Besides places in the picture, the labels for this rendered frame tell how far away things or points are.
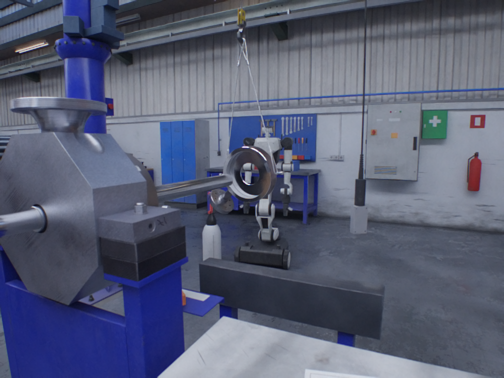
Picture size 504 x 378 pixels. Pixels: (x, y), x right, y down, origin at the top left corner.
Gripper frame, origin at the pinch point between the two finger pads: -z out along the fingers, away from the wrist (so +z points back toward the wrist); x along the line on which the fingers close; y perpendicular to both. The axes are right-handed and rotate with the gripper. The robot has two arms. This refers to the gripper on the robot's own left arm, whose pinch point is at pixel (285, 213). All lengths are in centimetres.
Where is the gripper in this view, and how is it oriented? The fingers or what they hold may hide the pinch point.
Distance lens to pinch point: 347.7
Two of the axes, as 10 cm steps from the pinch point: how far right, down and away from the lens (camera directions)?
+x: -2.7, -0.7, -9.6
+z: 0.6, -10.0, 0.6
